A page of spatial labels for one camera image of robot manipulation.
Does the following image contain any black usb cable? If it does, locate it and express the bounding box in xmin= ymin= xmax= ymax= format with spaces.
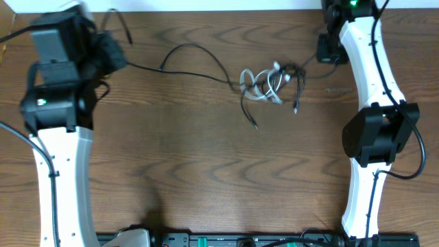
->
xmin=101 ymin=8 xmax=260 ymax=131

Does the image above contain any white usb cable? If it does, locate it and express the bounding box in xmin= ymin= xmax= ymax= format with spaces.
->
xmin=239 ymin=60 xmax=292 ymax=106

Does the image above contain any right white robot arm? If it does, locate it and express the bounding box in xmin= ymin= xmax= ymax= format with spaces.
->
xmin=318 ymin=0 xmax=425 ymax=246

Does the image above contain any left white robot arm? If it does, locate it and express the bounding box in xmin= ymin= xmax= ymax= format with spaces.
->
xmin=20 ymin=1 xmax=127 ymax=246

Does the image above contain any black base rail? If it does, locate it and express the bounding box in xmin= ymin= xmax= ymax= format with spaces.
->
xmin=152 ymin=230 xmax=420 ymax=247

